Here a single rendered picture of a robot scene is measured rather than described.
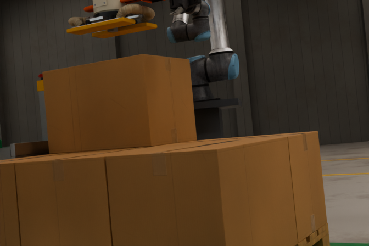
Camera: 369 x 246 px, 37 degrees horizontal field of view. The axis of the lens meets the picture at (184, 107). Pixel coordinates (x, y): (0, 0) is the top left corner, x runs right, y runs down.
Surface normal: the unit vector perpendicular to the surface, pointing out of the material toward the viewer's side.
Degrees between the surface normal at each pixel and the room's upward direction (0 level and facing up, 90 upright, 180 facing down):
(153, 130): 90
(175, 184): 90
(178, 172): 90
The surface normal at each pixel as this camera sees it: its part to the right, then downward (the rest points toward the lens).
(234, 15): -0.14, -0.02
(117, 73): -0.51, 0.02
